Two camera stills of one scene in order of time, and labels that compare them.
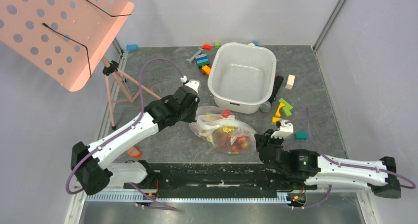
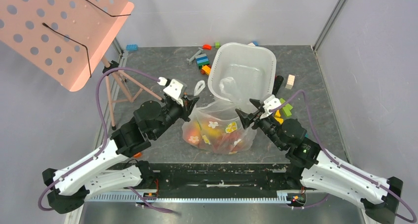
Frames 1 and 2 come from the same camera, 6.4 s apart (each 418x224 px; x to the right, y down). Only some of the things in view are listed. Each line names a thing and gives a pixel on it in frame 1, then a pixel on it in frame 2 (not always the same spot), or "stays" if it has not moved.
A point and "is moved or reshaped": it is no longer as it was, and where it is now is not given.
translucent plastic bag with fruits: (217, 126) is moved or reshaped
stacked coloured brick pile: (203, 62) stays
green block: (286, 110) stays
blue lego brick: (132, 47) stays
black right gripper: (265, 139) -> (258, 118)
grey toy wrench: (190, 59) stays
